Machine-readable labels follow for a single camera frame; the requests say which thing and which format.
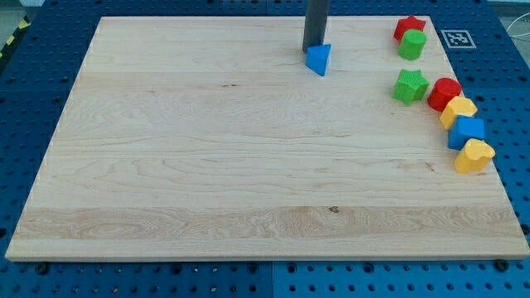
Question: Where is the red cylinder block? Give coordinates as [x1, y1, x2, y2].
[427, 77, 462, 112]

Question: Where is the blue triangle block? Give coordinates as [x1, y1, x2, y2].
[306, 44, 331, 76]

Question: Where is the green star block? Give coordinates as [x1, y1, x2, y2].
[392, 69, 430, 106]

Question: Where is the green cylinder block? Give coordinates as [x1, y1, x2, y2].
[397, 29, 427, 60]

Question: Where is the black white fiducial marker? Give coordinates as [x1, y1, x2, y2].
[441, 29, 476, 50]

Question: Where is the yellow black hazard tape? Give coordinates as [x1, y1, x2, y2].
[1, 16, 31, 61]

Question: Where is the blue cube block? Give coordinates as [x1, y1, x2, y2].
[447, 115, 485, 150]

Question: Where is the red star block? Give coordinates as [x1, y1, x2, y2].
[393, 15, 426, 41]

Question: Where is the light wooden board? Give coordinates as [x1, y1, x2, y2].
[6, 17, 529, 262]

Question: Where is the white cable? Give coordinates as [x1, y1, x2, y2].
[505, 12, 530, 42]

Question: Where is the yellow heart block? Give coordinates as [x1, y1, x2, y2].
[454, 138, 496, 174]

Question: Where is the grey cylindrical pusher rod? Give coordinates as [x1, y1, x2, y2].
[302, 0, 330, 54]

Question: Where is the yellow hexagon block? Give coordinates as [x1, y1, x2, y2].
[439, 96, 478, 130]

